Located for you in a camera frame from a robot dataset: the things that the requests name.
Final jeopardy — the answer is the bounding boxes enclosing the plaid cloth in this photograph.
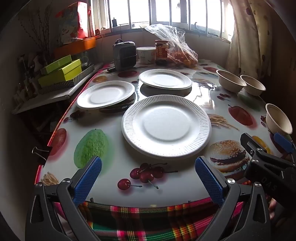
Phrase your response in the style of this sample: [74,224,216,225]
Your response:
[52,198,245,241]

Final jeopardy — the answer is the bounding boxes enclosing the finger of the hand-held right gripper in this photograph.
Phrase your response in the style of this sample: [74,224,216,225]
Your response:
[273,132,296,155]
[240,133,264,160]

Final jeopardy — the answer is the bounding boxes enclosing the black binder clip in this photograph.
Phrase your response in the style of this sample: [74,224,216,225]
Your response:
[32,146,52,164]

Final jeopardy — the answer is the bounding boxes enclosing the heart patterned curtain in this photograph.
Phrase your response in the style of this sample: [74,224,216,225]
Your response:
[225,0,278,84]

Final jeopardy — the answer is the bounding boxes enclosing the small grey fan heater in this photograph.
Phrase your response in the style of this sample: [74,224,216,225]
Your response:
[112,39,137,71]

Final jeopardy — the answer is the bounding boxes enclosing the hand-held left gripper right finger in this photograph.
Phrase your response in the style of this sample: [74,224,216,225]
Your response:
[195,156,272,241]

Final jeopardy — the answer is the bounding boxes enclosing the flat green box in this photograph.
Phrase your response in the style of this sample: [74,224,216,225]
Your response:
[40,55,72,75]

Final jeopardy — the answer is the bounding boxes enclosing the white plastic tub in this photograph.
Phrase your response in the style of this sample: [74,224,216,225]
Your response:
[136,47,156,64]

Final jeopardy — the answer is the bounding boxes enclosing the beige paper bowl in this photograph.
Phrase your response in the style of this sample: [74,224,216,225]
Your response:
[216,70,247,92]
[240,75,266,96]
[265,103,293,135]

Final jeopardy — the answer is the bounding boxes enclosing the person's right hand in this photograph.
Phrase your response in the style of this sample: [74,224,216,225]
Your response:
[268,198,277,220]

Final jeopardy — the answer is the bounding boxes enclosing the white foam plate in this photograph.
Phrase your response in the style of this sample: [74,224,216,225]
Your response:
[139,69,192,90]
[76,80,136,109]
[121,95,212,160]

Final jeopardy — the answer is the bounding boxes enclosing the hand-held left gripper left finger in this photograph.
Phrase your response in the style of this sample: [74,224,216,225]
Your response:
[25,156,102,241]

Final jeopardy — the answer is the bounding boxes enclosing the glass jar with red label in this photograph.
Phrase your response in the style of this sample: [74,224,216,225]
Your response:
[154,40,169,65]

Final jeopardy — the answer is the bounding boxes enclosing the grey chevron patterned box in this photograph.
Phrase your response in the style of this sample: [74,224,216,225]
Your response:
[38,64,95,94]

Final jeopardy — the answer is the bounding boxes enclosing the clear plastic bag of oranges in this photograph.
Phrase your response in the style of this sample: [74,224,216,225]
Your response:
[144,23,199,67]

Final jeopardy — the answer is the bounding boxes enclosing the white board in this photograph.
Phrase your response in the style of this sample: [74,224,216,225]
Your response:
[11,62,109,114]

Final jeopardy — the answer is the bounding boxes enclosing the large green box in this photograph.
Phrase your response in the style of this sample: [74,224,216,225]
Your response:
[38,59,83,87]

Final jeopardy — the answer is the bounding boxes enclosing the red printed bag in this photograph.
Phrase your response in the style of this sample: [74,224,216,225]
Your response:
[57,2,89,44]

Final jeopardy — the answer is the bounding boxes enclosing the orange box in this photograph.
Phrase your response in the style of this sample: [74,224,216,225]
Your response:
[54,37,96,58]

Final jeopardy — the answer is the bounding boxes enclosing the dried branches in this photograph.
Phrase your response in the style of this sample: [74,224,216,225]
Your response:
[18,5,53,61]

